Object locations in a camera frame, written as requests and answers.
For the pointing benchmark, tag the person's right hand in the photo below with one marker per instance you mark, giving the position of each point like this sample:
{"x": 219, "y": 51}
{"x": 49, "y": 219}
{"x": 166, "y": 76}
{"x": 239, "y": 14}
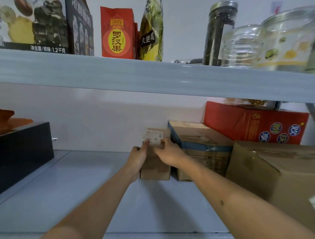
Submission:
{"x": 172, "y": 155}

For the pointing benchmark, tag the person's left hand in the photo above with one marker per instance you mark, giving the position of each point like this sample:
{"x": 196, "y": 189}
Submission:
{"x": 137, "y": 160}

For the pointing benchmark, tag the plain brown cardboard box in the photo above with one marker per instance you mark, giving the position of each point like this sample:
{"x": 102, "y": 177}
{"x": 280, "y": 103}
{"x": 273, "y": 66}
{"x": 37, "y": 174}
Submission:
{"x": 155, "y": 170}

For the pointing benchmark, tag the long taped cardboard box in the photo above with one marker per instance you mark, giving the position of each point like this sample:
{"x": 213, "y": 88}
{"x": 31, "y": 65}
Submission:
{"x": 197, "y": 138}

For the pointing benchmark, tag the large red cartoon gift box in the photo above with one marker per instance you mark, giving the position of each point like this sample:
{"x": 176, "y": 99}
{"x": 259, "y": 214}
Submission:
{"x": 233, "y": 123}

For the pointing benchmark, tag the grey metal shelves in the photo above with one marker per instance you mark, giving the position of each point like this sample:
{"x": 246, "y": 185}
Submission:
{"x": 123, "y": 73}

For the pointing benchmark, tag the wide clear-taped cardboard box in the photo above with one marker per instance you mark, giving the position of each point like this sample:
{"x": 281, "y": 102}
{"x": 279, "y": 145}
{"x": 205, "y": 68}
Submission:
{"x": 283, "y": 184}

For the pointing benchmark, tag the person's right forearm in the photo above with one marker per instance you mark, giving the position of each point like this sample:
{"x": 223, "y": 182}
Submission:
{"x": 233, "y": 204}

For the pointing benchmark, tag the person's left forearm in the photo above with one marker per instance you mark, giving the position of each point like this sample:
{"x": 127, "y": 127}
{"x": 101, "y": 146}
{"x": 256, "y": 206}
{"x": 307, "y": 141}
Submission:
{"x": 98, "y": 209}

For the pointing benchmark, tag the small dark canister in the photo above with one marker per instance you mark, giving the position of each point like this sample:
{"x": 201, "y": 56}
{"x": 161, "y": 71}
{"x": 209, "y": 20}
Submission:
{"x": 194, "y": 60}

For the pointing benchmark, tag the large black box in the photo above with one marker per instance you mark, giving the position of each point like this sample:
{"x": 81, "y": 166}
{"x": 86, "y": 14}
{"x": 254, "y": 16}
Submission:
{"x": 24, "y": 157}

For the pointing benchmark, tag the yellow green snack bag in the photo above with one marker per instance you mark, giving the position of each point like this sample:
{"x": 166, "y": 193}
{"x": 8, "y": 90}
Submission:
{"x": 152, "y": 37}

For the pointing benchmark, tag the red yellow-label packet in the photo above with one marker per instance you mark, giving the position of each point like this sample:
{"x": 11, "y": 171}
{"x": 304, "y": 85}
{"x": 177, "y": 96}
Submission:
{"x": 118, "y": 37}

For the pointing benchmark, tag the metal-lid glass jar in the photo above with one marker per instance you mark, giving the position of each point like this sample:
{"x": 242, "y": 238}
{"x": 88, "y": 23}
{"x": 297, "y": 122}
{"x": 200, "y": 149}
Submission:
{"x": 216, "y": 37}

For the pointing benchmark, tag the ribbed clear plastic jar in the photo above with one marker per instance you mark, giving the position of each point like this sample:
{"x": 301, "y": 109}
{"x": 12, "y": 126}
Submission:
{"x": 241, "y": 49}

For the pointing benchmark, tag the white black milk carton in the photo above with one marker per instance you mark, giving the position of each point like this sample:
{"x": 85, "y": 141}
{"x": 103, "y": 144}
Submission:
{"x": 49, "y": 24}

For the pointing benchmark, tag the labelled clear plastic jar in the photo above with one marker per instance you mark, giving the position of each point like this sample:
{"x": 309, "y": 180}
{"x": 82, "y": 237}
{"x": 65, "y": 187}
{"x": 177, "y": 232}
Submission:
{"x": 290, "y": 44}

